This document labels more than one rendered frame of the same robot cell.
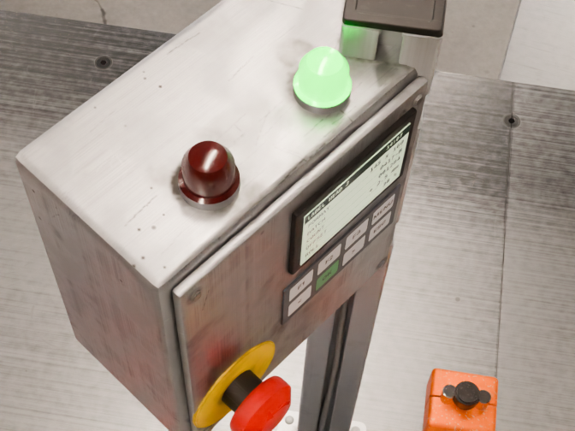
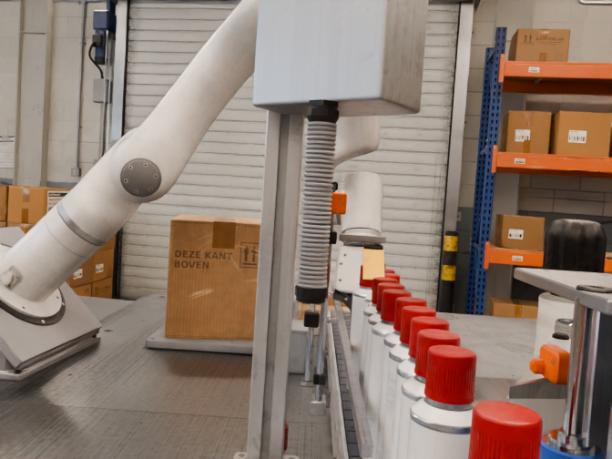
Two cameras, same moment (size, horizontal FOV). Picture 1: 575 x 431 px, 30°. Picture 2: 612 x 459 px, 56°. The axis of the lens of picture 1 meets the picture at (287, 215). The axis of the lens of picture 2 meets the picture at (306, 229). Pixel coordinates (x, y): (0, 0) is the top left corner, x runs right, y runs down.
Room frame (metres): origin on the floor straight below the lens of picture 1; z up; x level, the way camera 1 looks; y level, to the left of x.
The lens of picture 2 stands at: (0.37, 0.68, 1.18)
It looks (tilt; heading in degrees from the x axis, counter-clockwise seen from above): 3 degrees down; 265
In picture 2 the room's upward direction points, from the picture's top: 4 degrees clockwise
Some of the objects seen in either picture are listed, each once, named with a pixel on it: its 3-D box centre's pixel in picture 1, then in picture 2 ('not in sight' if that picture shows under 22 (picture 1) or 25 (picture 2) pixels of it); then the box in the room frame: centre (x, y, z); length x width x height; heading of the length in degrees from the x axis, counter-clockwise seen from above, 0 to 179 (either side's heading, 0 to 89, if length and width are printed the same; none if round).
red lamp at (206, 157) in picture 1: (208, 169); not in sight; (0.24, 0.03, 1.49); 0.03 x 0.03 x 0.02
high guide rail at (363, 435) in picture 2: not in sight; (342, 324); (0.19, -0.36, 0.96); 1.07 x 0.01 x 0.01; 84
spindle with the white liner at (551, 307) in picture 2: not in sight; (567, 321); (-0.10, -0.12, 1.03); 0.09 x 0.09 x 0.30
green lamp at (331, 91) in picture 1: (323, 74); not in sight; (0.29, -0.01, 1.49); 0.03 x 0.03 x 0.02
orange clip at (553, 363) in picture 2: not in sight; (549, 363); (0.16, 0.32, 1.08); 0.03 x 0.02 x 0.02; 84
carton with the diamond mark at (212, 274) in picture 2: not in sight; (221, 272); (0.44, -0.78, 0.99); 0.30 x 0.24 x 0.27; 93
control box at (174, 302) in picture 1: (235, 217); (341, 26); (0.28, 0.03, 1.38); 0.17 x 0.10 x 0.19; 139
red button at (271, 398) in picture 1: (255, 403); not in sight; (0.20, 0.01, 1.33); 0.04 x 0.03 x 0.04; 139
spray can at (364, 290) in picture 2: not in sight; (366, 329); (0.18, -0.21, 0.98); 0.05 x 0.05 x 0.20
